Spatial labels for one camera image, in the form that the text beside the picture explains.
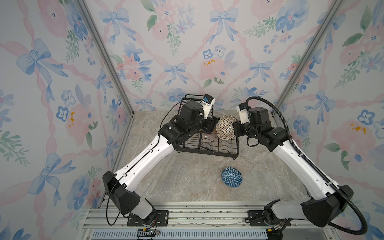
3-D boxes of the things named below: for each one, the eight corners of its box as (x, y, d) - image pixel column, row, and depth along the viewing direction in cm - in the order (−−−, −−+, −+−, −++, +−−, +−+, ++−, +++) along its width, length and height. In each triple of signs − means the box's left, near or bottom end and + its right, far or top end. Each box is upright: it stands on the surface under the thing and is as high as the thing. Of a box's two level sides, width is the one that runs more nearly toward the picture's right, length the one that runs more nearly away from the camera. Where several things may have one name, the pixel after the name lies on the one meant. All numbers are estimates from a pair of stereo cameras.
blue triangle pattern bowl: (222, 187, 86) (223, 184, 82) (220, 170, 92) (221, 167, 88) (241, 187, 86) (243, 184, 82) (238, 170, 92) (240, 167, 88)
